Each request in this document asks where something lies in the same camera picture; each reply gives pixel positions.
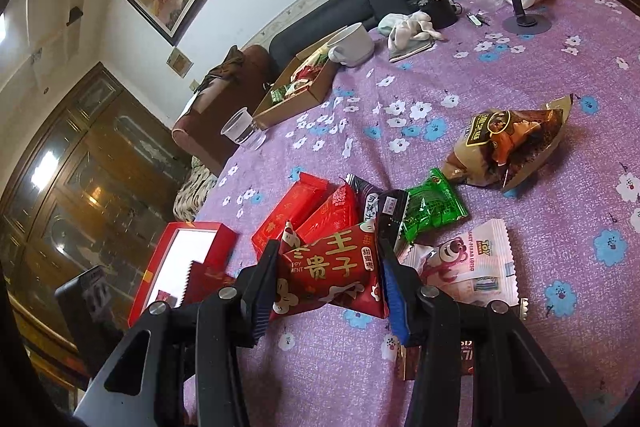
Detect cardboard box with snacks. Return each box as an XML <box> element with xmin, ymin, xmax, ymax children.
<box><xmin>251</xmin><ymin>31</ymin><xmax>352</xmax><ymax>131</ymax></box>

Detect red snack packet white figures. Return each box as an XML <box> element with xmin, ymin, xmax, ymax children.
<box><xmin>270</xmin><ymin>221</ymin><xmax>390</xmax><ymax>320</ymax></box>

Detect white crumpled cloth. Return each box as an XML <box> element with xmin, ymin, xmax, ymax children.
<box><xmin>377</xmin><ymin>11</ymin><xmax>447</xmax><ymax>64</ymax></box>

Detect red patterned snack packet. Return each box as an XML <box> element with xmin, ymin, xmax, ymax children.
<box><xmin>297</xmin><ymin>183</ymin><xmax>362</xmax><ymax>248</ymax></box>

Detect flat red snack packet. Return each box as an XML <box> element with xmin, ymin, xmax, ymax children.
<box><xmin>251</xmin><ymin>173</ymin><xmax>329</xmax><ymax>258</ymax></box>

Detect brown armchair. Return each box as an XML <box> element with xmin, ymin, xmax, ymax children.
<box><xmin>171</xmin><ymin>44</ymin><xmax>277</xmax><ymax>178</ymax></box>

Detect white mug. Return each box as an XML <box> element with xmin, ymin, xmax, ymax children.
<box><xmin>326</xmin><ymin>22</ymin><xmax>376</xmax><ymax>68</ymax></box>

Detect wooden glass cabinet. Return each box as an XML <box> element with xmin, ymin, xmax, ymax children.
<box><xmin>0</xmin><ymin>62</ymin><xmax>197</xmax><ymax>360</ymax></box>

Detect small black pot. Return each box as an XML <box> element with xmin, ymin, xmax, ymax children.
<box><xmin>419</xmin><ymin>0</ymin><xmax>459</xmax><ymax>30</ymax></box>

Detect clear plastic cup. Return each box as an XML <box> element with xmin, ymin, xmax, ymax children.
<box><xmin>220</xmin><ymin>107</ymin><xmax>267</xmax><ymax>151</ymax></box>

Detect patterned cushion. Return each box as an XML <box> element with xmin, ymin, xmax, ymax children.
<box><xmin>172</xmin><ymin>156</ymin><xmax>219</xmax><ymax>223</ymax></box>

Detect green snack packet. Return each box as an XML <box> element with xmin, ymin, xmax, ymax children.
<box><xmin>395</xmin><ymin>168</ymin><xmax>470</xmax><ymax>253</ymax></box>

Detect small framed wall plaque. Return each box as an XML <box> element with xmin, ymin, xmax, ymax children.
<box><xmin>167</xmin><ymin>48</ymin><xmax>194</xmax><ymax>76</ymax></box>

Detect large brown snack bag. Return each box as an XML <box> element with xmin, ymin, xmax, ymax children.
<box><xmin>440</xmin><ymin>93</ymin><xmax>574</xmax><ymax>194</ymax></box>

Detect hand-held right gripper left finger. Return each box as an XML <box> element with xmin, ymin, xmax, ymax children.
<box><xmin>75</xmin><ymin>239</ymin><xmax>281</xmax><ymax>427</ymax></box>

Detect red gift box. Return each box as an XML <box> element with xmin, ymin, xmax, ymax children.
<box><xmin>127</xmin><ymin>221</ymin><xmax>240</xmax><ymax>328</ymax></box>

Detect dark purple snack packet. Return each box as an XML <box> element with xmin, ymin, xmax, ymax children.
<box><xmin>346</xmin><ymin>174</ymin><xmax>383</xmax><ymax>233</ymax></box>

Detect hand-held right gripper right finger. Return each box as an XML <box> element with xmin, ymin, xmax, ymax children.
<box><xmin>375</xmin><ymin>214</ymin><xmax>588</xmax><ymax>427</ymax></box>

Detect white pink bear snack packet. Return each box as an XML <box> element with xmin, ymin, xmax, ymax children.
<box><xmin>399</xmin><ymin>218</ymin><xmax>522</xmax><ymax>308</ymax></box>

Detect purple floral tablecloth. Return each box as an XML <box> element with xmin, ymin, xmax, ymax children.
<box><xmin>192</xmin><ymin>0</ymin><xmax>640</xmax><ymax>427</ymax></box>

